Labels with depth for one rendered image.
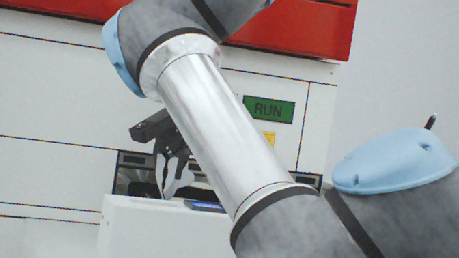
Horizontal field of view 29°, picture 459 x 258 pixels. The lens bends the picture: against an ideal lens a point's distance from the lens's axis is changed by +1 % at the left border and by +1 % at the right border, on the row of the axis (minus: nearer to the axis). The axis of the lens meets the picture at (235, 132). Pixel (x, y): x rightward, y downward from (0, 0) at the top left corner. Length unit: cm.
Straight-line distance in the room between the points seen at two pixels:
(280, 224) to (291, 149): 99
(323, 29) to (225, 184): 91
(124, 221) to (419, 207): 45
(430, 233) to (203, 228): 41
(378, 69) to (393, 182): 274
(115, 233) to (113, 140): 63
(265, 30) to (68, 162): 48
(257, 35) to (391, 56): 186
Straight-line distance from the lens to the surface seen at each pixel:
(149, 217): 122
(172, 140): 170
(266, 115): 190
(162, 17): 117
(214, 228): 124
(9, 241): 184
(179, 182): 170
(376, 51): 363
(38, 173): 182
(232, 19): 119
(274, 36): 185
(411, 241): 92
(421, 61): 372
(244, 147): 103
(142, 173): 183
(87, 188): 184
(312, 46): 188
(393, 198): 91
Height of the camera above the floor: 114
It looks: 3 degrees down
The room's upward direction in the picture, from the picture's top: 9 degrees clockwise
